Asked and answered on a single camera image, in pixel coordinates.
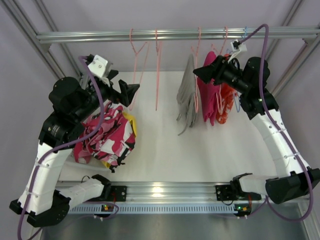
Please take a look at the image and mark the pink wire hanger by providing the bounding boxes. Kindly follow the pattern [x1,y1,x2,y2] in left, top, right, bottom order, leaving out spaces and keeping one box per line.
[128,28,151,112]

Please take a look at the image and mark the yellow trousers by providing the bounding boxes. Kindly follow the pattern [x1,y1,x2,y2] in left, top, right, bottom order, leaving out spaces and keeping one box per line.
[100,112,138,171]

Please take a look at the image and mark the grey trousers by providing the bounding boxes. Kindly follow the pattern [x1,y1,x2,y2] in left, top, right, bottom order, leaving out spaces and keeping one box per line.
[176,53,198,136]

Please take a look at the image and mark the pink patterned trousers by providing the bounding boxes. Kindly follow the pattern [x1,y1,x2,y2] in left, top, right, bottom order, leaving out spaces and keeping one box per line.
[73,101,125,173]

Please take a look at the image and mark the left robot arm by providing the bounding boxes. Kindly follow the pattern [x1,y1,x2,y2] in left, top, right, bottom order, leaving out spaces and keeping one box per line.
[9,77,140,228]

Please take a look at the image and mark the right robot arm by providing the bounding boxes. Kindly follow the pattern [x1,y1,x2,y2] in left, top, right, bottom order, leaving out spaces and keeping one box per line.
[193,55,320,204]

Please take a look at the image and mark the magenta trousers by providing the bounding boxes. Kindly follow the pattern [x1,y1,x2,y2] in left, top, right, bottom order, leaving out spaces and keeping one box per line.
[197,51,221,127]

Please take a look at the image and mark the orange trousers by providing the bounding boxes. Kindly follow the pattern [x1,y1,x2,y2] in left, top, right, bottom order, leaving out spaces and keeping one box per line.
[215,83,238,124]

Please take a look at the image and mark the white plastic basket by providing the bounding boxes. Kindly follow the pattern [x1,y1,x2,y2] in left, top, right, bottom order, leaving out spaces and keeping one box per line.
[65,150,111,172]

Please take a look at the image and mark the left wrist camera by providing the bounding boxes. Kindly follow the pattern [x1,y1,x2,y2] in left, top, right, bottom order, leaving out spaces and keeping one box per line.
[88,54,112,86]

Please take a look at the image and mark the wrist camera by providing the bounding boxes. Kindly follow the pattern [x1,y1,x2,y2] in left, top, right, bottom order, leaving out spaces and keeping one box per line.
[88,54,112,86]
[228,40,248,62]

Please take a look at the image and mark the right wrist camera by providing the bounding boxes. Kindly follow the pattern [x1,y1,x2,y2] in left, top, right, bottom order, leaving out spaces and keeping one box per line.
[228,40,248,62]

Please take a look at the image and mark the blue wire hanger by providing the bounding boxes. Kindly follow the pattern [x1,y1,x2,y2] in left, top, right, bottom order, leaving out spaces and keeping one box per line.
[226,26,248,113]

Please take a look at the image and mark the right aluminium frame post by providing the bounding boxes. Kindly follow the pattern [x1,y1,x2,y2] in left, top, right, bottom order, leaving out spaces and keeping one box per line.
[247,0,320,101]

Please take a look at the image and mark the aluminium frame post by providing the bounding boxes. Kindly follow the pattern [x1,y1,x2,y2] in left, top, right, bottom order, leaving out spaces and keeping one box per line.
[247,0,320,101]
[0,0,87,87]

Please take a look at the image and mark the aluminium hanging rail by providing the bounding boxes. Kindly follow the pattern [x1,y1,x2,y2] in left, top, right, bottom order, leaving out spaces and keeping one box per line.
[36,26,320,44]

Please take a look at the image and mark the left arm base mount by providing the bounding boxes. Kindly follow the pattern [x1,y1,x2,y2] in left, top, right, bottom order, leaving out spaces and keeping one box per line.
[100,185,128,203]

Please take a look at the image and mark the aluminium front rail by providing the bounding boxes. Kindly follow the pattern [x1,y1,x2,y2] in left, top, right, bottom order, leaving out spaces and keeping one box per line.
[111,182,229,204]

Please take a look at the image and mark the left aluminium frame post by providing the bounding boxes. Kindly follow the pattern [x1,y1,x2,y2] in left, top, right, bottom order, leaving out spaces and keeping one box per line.
[0,0,87,87]

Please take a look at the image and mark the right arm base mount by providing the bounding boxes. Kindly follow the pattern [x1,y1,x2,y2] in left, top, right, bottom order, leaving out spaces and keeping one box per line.
[215,184,239,203]

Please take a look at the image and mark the slotted cable duct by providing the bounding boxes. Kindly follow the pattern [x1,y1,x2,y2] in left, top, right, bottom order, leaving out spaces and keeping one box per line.
[69,203,241,214]

